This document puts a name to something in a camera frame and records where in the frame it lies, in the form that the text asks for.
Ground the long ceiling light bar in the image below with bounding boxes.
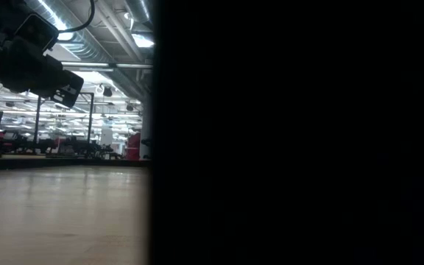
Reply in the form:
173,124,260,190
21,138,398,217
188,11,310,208
60,60,154,71

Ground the black gantry frame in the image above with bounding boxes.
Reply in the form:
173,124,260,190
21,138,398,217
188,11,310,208
33,91,96,148

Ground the large dark blocking object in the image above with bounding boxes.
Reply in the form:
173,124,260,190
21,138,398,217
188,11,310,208
149,0,424,265

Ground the black camera cable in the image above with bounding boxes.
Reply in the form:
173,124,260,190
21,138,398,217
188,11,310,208
57,0,96,35

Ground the black aluminium table frame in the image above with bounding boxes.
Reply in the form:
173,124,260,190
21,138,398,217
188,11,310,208
0,156,151,171

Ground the corrugated silver round duct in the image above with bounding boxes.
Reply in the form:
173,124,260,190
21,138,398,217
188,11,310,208
24,0,154,100

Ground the red cabinet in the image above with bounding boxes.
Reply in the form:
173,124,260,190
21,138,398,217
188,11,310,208
126,131,142,160

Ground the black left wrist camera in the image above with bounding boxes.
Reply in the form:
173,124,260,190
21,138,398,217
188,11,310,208
13,13,60,53

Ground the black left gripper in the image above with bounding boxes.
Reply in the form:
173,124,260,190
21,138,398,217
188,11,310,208
0,35,85,109

